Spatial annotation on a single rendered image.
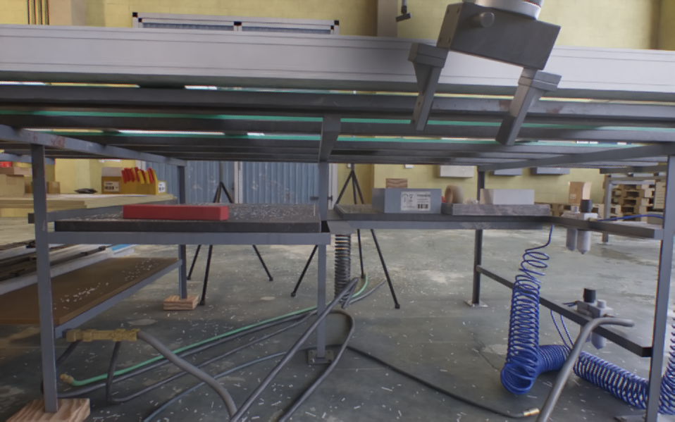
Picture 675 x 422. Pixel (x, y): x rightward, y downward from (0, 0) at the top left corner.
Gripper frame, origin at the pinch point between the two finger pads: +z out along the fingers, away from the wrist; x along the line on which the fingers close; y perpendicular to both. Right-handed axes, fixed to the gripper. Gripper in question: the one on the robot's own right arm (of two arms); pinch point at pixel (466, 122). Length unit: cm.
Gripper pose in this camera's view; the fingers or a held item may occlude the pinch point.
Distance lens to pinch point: 51.7
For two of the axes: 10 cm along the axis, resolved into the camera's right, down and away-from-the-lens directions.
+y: 1.1, 4.7, -8.8
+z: -1.9, 8.8, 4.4
